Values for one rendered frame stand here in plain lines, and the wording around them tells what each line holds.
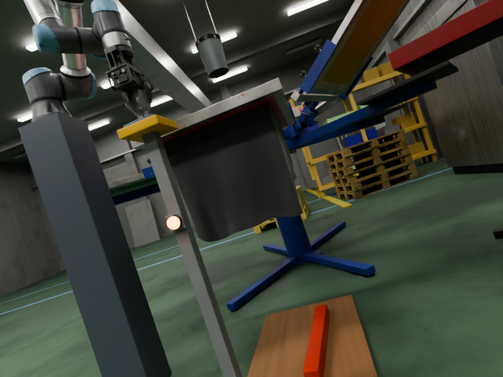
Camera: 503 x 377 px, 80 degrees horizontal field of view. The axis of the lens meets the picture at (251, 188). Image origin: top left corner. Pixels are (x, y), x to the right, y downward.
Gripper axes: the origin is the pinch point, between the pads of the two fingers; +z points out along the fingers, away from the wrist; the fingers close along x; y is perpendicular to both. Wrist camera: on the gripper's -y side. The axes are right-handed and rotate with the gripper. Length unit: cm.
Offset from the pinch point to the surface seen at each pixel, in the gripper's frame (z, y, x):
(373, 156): 44, -413, 140
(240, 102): 1.6, -17.1, 26.4
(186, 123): 1.0, -17.1, 5.9
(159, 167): 15.8, 2.0, -0.1
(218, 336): 69, 2, 1
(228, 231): 43, -28, 4
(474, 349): 98, -13, 70
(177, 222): 32.7, 5.4, 1.4
